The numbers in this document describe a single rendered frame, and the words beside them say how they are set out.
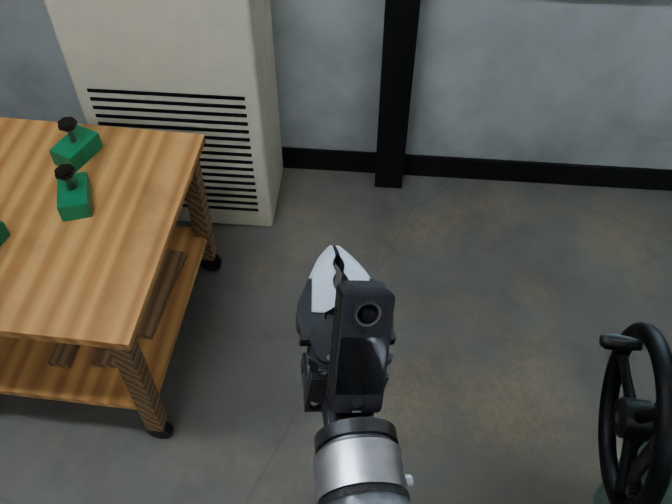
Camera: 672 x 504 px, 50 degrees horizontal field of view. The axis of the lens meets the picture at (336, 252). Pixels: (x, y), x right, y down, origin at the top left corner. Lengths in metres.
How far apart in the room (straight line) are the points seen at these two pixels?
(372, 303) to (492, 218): 1.90
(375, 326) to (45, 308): 1.16
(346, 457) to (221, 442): 1.41
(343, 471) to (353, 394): 0.07
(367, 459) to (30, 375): 1.50
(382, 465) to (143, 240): 1.21
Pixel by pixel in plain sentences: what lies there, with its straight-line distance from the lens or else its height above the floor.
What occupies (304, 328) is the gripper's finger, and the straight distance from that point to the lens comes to 0.65.
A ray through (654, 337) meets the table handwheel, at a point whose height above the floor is 0.94.
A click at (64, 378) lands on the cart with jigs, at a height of 0.18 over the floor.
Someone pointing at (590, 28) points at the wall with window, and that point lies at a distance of 2.26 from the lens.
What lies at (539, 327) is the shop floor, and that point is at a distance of 2.23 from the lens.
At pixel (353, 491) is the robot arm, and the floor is 1.25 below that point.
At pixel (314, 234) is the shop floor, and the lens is 2.36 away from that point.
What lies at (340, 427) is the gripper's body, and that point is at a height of 1.25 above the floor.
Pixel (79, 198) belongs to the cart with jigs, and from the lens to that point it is 1.78.
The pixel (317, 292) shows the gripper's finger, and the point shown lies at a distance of 0.68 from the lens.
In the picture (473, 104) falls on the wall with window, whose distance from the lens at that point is 2.37.
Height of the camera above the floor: 1.79
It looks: 51 degrees down
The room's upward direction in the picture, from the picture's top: straight up
